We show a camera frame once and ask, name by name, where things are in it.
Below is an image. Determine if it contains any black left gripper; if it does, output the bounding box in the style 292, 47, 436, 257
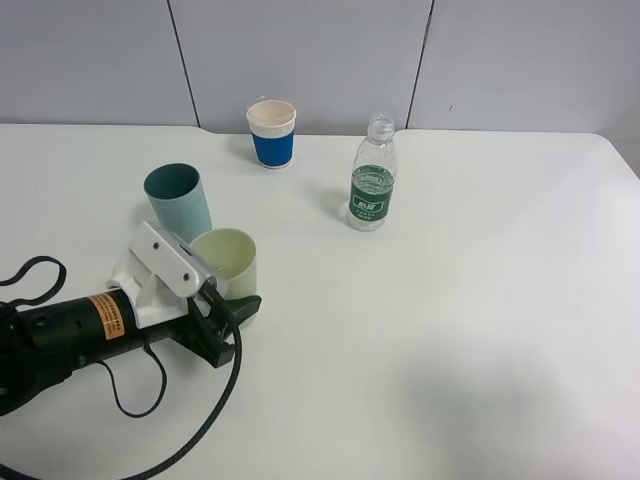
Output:
127, 295, 262, 368

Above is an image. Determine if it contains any pale green plastic cup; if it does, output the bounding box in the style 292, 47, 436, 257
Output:
189, 228, 257, 300

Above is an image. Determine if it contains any clear bottle green label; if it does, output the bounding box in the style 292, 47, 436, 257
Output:
347, 112, 398, 232

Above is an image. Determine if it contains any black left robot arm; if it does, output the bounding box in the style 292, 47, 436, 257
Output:
1, 289, 234, 415

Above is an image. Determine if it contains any teal plastic cup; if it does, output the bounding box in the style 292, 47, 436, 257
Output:
143, 163, 213, 243

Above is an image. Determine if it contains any blue sleeved paper cup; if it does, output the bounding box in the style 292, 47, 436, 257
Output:
246, 97, 297, 169

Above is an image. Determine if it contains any black left camera cable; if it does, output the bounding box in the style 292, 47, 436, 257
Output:
0, 255, 245, 480

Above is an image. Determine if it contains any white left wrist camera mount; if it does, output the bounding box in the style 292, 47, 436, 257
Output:
106, 221, 228, 329

